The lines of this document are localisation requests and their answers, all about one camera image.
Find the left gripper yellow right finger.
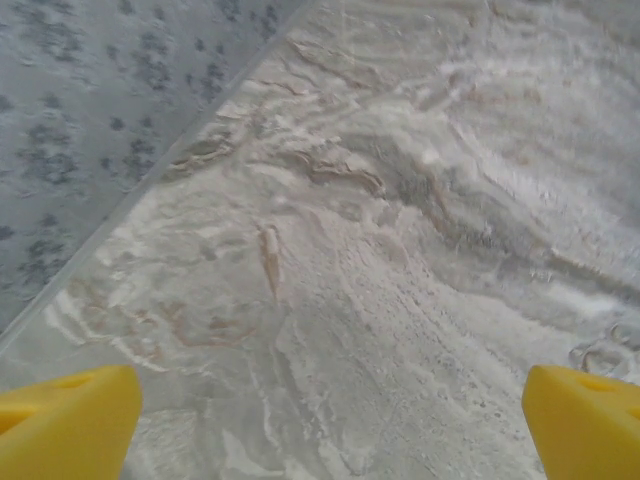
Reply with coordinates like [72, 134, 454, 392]
[521, 364, 640, 480]

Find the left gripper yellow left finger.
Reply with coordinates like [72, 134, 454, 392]
[0, 364, 145, 480]

